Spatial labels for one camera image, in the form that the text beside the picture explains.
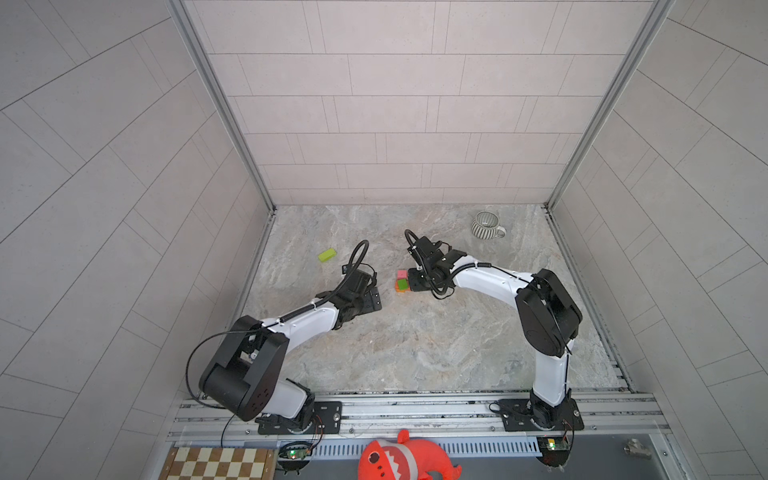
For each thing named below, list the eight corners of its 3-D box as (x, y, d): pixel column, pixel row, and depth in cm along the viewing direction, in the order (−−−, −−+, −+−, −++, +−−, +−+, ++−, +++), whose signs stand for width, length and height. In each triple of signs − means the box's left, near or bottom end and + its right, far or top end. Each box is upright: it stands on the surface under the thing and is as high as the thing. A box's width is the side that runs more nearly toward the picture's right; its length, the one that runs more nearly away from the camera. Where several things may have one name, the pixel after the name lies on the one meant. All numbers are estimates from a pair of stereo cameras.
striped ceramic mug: (474, 242, 108) (478, 230, 103) (470, 222, 114) (473, 210, 109) (500, 242, 108) (505, 230, 103) (495, 222, 114) (499, 210, 109)
